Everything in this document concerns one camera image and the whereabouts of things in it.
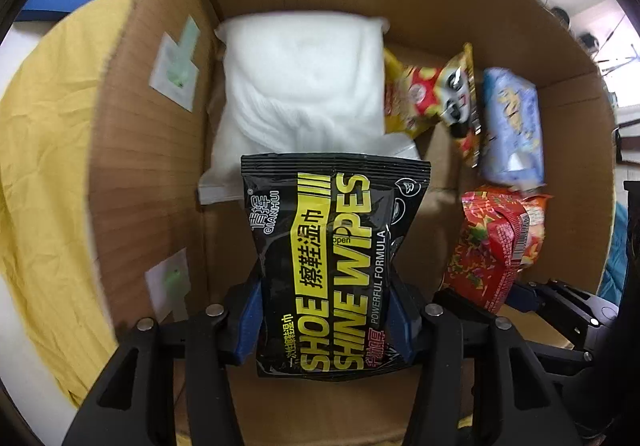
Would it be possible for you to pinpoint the cardboard box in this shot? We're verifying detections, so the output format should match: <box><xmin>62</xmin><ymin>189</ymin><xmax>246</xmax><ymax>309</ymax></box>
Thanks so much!
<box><xmin>87</xmin><ymin>0</ymin><xmax>618</xmax><ymax>446</ymax></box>

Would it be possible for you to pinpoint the light blue tissue packet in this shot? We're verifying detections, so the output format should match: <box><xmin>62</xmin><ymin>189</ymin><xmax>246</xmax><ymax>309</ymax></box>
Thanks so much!
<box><xmin>480</xmin><ymin>67</ymin><xmax>548</xmax><ymax>189</ymax></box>

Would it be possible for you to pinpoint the red packet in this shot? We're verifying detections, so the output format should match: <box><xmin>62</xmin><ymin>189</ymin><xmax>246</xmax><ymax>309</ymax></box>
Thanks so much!
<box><xmin>442</xmin><ymin>183</ymin><xmax>553</xmax><ymax>314</ymax></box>

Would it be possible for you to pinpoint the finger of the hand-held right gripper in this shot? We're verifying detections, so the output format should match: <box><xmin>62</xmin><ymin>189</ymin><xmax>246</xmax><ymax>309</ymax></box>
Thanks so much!
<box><xmin>509</xmin><ymin>277</ymin><xmax>622</xmax><ymax>344</ymax></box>
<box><xmin>522</xmin><ymin>336</ymin><xmax>598</xmax><ymax>377</ymax></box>

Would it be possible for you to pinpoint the white packet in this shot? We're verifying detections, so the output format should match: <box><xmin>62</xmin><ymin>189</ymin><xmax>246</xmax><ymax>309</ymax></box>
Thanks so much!
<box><xmin>197</xmin><ymin>12</ymin><xmax>421</xmax><ymax>207</ymax></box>

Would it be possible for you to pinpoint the yellow panda snack packet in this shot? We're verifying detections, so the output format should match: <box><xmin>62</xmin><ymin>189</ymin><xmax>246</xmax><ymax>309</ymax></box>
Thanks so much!
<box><xmin>382</xmin><ymin>42</ymin><xmax>483</xmax><ymax>169</ymax></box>

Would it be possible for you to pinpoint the blue beanbag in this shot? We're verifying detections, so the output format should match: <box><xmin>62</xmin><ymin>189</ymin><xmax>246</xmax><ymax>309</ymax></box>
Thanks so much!
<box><xmin>597</xmin><ymin>198</ymin><xmax>632</xmax><ymax>299</ymax></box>

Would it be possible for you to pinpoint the black wipes packet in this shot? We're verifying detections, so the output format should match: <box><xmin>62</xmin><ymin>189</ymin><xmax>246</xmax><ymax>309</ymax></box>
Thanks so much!
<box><xmin>240</xmin><ymin>152</ymin><xmax>432</xmax><ymax>379</ymax></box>

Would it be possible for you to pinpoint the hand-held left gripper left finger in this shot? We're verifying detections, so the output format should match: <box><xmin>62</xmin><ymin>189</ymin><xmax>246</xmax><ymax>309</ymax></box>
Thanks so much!
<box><xmin>62</xmin><ymin>271</ymin><xmax>264</xmax><ymax>446</ymax></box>

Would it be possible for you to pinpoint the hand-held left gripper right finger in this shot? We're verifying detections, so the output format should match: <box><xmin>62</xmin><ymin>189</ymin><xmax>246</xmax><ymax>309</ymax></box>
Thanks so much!
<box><xmin>390</xmin><ymin>271</ymin><xmax>584</xmax><ymax>446</ymax></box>

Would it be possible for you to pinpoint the yellow tablecloth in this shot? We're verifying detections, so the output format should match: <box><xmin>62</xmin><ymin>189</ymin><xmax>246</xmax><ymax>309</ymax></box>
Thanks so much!
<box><xmin>0</xmin><ymin>0</ymin><xmax>138</xmax><ymax>409</ymax></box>

